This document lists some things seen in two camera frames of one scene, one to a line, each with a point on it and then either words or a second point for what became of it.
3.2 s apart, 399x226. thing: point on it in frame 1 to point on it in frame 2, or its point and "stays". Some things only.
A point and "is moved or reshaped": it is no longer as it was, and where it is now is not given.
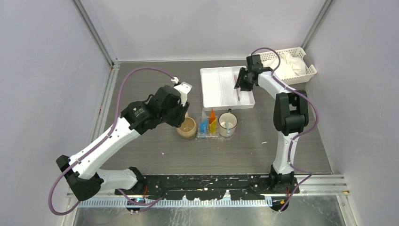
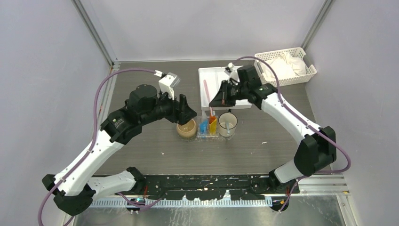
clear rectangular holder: x=208 y=126 stays
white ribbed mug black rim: x=227 y=124 stays
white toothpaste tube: x=203 y=116 stays
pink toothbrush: x=235 y=80 is moved or reshaped
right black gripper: x=243 y=86 to x=222 y=99
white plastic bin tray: x=219 y=92 stays
